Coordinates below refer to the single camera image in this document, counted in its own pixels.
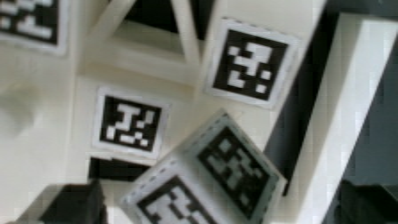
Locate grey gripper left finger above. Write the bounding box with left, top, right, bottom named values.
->
left=14, top=180, right=106, bottom=224

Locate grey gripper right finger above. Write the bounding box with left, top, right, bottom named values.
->
left=334, top=181, right=398, bottom=224

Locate white tagged cube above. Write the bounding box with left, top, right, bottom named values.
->
left=121, top=111, right=286, bottom=224

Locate white U-shaped fence frame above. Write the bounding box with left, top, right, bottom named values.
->
left=268, top=13, right=398, bottom=224

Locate white chair back part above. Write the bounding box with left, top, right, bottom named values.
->
left=0, top=0, right=330, bottom=224

